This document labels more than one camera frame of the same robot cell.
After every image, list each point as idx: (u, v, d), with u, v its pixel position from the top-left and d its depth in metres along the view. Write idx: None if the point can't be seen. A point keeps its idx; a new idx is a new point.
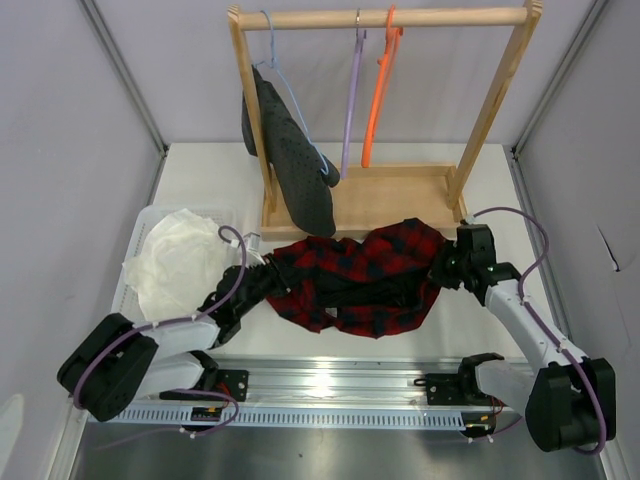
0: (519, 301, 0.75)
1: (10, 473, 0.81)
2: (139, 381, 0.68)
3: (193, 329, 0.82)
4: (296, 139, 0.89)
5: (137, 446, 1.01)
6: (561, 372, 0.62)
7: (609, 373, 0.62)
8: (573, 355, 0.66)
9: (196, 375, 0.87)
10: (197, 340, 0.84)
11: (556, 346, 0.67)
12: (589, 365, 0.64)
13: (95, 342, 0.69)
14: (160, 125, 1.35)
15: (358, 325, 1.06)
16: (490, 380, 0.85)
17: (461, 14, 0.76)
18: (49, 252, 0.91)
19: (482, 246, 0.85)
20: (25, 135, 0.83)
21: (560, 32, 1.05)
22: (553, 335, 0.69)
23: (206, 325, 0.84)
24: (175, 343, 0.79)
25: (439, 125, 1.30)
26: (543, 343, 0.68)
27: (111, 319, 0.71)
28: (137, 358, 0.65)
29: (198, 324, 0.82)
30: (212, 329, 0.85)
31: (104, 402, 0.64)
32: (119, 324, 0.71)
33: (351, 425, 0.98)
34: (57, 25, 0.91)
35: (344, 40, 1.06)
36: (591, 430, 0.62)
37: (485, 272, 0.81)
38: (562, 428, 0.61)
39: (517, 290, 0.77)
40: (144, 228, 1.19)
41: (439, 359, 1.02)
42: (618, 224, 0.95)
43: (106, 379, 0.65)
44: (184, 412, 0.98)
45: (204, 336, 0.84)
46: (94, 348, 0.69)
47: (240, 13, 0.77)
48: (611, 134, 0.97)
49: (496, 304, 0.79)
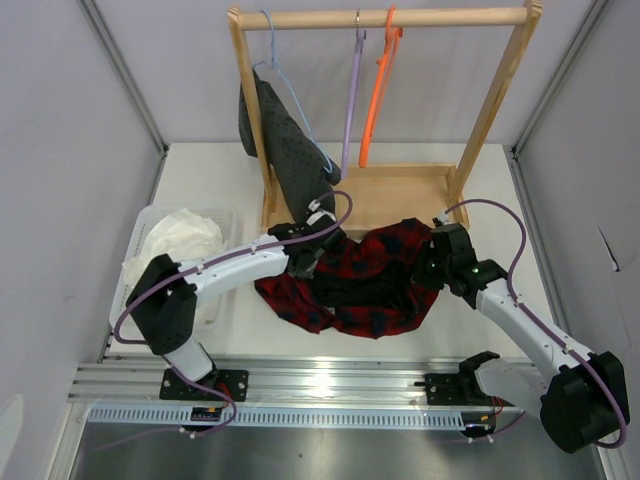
0: (513, 303, 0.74)
1: (11, 473, 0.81)
2: (190, 321, 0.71)
3: (249, 261, 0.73)
4: (298, 139, 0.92)
5: (137, 445, 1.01)
6: (572, 375, 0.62)
7: (617, 365, 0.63)
8: (580, 354, 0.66)
9: (203, 371, 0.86)
10: (259, 272, 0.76)
11: (562, 348, 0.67)
12: (596, 361, 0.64)
13: (145, 279, 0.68)
14: (160, 125, 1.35)
15: (357, 326, 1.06)
16: (495, 383, 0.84)
17: (460, 14, 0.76)
18: (50, 251, 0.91)
19: (461, 248, 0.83)
20: (26, 135, 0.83)
21: (561, 32, 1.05)
22: (555, 335, 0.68)
23: (268, 256, 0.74)
24: (229, 280, 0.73)
25: (439, 125, 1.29)
26: (548, 346, 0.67)
27: (158, 259, 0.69)
28: (181, 306, 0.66)
29: (258, 256, 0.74)
30: (279, 257, 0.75)
31: (157, 340, 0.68)
32: (166, 265, 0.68)
33: (350, 425, 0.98)
34: (57, 26, 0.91)
35: (343, 41, 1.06)
36: (610, 421, 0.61)
37: (472, 276, 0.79)
38: (583, 428, 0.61)
39: (509, 291, 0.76)
40: (143, 228, 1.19)
41: (431, 359, 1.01)
42: (619, 223, 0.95)
43: (156, 320, 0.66)
44: (184, 412, 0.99)
45: (269, 266, 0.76)
46: (144, 283, 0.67)
47: (240, 13, 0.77)
48: (611, 134, 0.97)
49: (489, 307, 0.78)
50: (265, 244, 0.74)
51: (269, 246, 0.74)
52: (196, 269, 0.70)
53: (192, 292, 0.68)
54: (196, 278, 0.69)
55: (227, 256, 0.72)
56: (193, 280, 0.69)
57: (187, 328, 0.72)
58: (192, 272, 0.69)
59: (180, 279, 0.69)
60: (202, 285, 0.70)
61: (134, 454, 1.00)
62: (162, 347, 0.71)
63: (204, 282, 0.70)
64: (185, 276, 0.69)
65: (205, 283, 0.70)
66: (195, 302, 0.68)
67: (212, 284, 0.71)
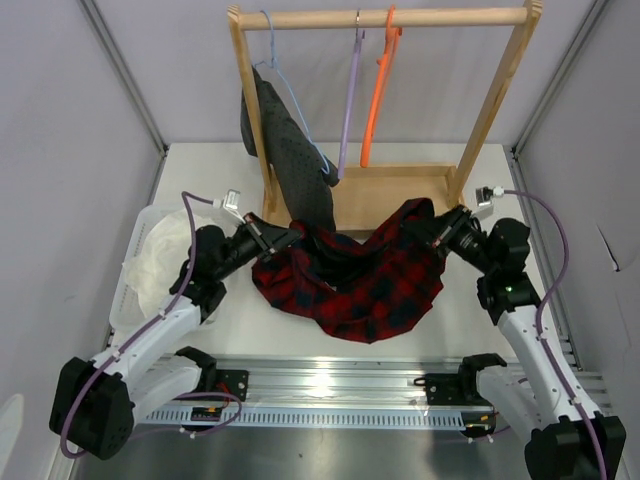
0: (535, 336, 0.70)
1: (11, 473, 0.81)
2: (128, 410, 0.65)
3: (165, 328, 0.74)
4: (296, 139, 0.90)
5: (139, 445, 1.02)
6: (569, 428, 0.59)
7: (620, 431, 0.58)
8: (585, 410, 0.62)
9: (196, 376, 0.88)
10: (179, 330, 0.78)
11: (570, 398, 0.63)
12: (600, 421, 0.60)
13: (62, 394, 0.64)
14: (159, 124, 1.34)
15: (351, 330, 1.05)
16: (493, 392, 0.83)
17: (458, 14, 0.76)
18: (49, 251, 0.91)
19: (516, 262, 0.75)
20: (26, 135, 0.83)
21: (560, 31, 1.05)
22: (567, 381, 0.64)
23: (180, 314, 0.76)
24: (152, 353, 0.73)
25: (440, 125, 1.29)
26: (556, 391, 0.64)
27: (71, 364, 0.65)
28: (110, 402, 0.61)
29: (170, 318, 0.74)
30: (189, 311, 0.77)
31: (103, 447, 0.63)
32: (82, 368, 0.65)
33: (350, 425, 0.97)
34: (57, 27, 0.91)
35: (343, 40, 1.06)
36: (591, 476, 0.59)
37: (503, 293, 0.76)
38: (561, 478, 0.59)
39: (536, 321, 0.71)
40: (143, 228, 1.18)
41: (443, 360, 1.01)
42: (619, 224, 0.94)
43: (89, 429, 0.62)
44: (184, 413, 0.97)
45: (186, 320, 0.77)
46: (65, 399, 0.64)
47: (240, 13, 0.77)
48: (611, 134, 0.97)
49: (511, 331, 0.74)
50: (171, 304, 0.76)
51: (176, 304, 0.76)
52: (114, 359, 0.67)
53: (120, 381, 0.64)
54: (117, 366, 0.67)
55: (138, 334, 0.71)
56: (115, 370, 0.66)
57: (129, 419, 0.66)
58: (110, 364, 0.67)
59: (102, 375, 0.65)
60: (126, 371, 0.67)
61: (135, 453, 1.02)
62: (109, 448, 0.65)
63: (128, 367, 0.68)
64: (104, 371, 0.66)
65: (129, 367, 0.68)
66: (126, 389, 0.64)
67: (135, 365, 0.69)
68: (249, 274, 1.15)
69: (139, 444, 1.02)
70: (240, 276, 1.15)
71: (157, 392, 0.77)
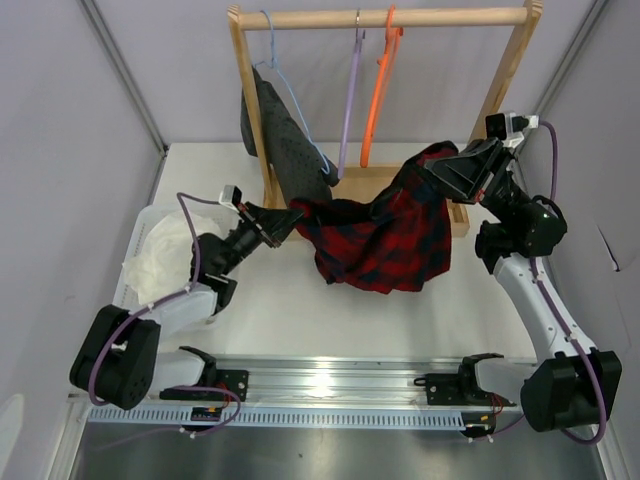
0: (531, 278, 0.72)
1: (10, 474, 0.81)
2: (152, 363, 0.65)
3: (189, 301, 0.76)
4: (296, 139, 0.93)
5: (138, 445, 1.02)
6: (566, 363, 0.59)
7: (616, 366, 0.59)
8: (581, 346, 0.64)
9: (198, 371, 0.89)
10: (197, 311, 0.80)
11: (566, 335, 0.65)
12: (596, 357, 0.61)
13: (94, 337, 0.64)
14: (160, 124, 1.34)
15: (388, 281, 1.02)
16: (489, 376, 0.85)
17: (458, 14, 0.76)
18: (49, 250, 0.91)
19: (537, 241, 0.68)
20: (26, 136, 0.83)
21: (560, 32, 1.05)
22: (563, 321, 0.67)
23: (203, 293, 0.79)
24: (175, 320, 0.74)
25: (440, 125, 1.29)
26: (552, 330, 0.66)
27: (106, 310, 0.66)
28: (145, 342, 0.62)
29: (195, 294, 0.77)
30: (210, 294, 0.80)
31: (125, 396, 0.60)
32: (117, 314, 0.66)
33: (350, 425, 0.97)
34: (57, 28, 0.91)
35: (344, 40, 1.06)
36: (587, 413, 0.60)
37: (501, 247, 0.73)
38: (557, 413, 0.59)
39: (531, 266, 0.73)
40: (144, 228, 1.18)
41: (431, 360, 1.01)
42: (619, 224, 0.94)
43: (114, 375, 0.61)
44: (184, 412, 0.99)
45: (204, 302, 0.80)
46: (92, 346, 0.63)
47: (240, 13, 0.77)
48: (611, 133, 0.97)
49: (507, 278, 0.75)
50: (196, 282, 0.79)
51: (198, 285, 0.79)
52: (148, 309, 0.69)
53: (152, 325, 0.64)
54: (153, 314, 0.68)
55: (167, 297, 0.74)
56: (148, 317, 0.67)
57: (151, 373, 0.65)
58: (145, 311, 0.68)
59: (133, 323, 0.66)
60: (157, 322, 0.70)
61: (135, 453, 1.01)
62: (128, 402, 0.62)
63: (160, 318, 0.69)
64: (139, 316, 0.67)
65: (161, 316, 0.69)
66: (157, 337, 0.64)
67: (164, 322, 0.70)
68: (249, 273, 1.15)
69: (139, 444, 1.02)
70: (240, 276, 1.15)
71: (162, 374, 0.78)
